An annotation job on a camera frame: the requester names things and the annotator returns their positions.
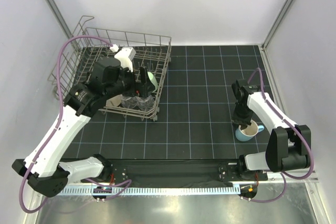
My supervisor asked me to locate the white cable duct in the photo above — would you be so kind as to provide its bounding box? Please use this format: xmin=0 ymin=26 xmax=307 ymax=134
xmin=58 ymin=184 xmax=240 ymax=197

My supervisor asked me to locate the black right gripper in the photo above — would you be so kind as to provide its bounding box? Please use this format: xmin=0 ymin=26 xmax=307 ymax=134
xmin=232 ymin=102 xmax=254 ymax=131

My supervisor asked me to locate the small clear faceted glass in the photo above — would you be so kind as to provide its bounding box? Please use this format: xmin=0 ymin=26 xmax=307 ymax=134
xmin=121 ymin=96 xmax=138 ymax=109

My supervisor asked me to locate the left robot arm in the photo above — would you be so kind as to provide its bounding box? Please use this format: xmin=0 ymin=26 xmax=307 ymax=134
xmin=12 ymin=57 xmax=150 ymax=198

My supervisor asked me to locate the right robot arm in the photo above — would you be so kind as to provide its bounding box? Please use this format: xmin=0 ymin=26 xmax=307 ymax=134
xmin=232 ymin=80 xmax=314 ymax=180

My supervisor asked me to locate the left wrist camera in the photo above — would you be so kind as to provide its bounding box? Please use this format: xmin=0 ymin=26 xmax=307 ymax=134
xmin=109 ymin=44 xmax=136 ymax=72

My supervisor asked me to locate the blue mug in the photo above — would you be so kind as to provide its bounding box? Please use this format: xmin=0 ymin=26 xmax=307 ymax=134
xmin=235 ymin=120 xmax=265 ymax=142

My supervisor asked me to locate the beige cup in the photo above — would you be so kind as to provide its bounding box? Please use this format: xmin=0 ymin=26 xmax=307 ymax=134
xmin=107 ymin=95 xmax=121 ymax=107

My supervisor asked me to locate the light green cup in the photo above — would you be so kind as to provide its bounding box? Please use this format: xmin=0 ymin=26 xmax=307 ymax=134
xmin=148 ymin=72 xmax=159 ymax=92

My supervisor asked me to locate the large clear faceted glass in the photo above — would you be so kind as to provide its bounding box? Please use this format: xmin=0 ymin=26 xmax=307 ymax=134
xmin=136 ymin=95 xmax=154 ymax=111

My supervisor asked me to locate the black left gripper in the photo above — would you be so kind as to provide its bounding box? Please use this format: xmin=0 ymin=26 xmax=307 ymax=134
xmin=104 ymin=65 xmax=155 ymax=100

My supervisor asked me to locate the black gridded mat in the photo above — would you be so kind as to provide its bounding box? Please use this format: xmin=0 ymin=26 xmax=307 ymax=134
xmin=64 ymin=45 xmax=271 ymax=159

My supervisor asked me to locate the grey wire dish rack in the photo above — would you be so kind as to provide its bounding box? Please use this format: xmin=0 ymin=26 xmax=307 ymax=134
xmin=48 ymin=16 xmax=171 ymax=121

